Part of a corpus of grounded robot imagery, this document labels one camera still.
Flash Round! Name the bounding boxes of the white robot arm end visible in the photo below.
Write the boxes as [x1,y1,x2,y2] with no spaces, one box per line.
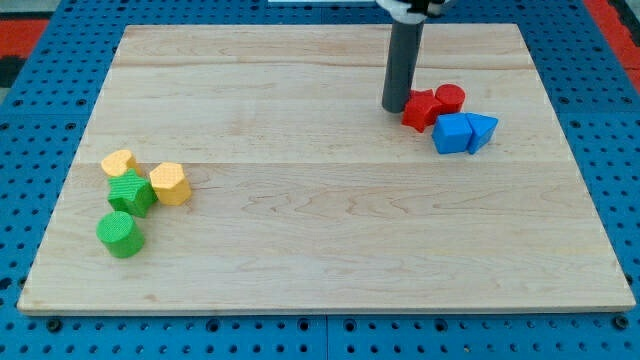
[375,0,457,25]

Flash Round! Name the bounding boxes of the wooden board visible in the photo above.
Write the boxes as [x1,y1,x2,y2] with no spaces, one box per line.
[18,24,635,316]

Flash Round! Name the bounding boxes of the blue cube block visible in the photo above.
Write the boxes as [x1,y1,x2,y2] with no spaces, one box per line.
[432,113,473,154]

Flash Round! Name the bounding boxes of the red star block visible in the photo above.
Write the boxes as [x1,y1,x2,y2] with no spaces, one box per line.
[401,95,441,133]

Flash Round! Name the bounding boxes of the red pentagon block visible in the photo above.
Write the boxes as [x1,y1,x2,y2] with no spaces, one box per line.
[410,89,434,99]

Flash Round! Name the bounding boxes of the yellow hexagon block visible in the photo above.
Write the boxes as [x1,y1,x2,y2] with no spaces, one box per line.
[149,162,192,206]

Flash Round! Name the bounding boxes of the red cylinder block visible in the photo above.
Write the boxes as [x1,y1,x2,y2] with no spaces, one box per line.
[435,84,466,114]

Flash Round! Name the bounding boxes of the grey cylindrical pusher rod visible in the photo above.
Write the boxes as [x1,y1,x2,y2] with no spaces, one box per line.
[382,21,424,113]

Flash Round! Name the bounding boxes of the blue triangle block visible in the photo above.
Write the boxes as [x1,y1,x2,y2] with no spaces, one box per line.
[466,113,499,154]

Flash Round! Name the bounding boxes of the green star block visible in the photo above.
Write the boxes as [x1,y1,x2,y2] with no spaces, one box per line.
[107,169,157,218]

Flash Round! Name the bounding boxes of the yellow heart block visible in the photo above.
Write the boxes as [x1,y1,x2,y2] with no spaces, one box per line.
[100,149,143,177]

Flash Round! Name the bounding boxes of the green cylinder block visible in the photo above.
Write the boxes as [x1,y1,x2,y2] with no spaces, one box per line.
[96,211,145,258]

